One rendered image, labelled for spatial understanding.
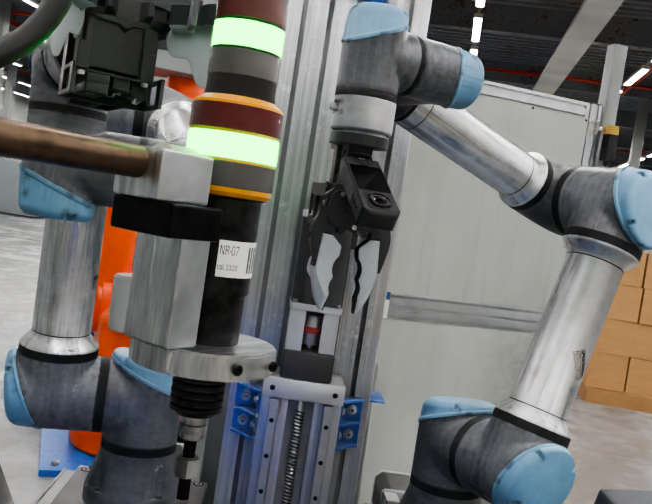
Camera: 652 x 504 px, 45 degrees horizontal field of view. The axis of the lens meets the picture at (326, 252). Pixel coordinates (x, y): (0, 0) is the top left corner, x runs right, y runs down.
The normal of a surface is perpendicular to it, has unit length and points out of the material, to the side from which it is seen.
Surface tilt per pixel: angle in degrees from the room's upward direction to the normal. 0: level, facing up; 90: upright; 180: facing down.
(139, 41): 90
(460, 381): 91
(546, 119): 90
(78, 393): 75
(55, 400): 94
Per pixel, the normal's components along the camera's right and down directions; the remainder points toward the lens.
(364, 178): 0.29, -0.78
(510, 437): -0.50, -0.31
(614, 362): -0.17, 0.03
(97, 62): 0.47, 0.11
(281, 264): 0.05, 0.06
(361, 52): -0.38, 0.00
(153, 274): -0.60, -0.05
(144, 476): 0.48, -0.18
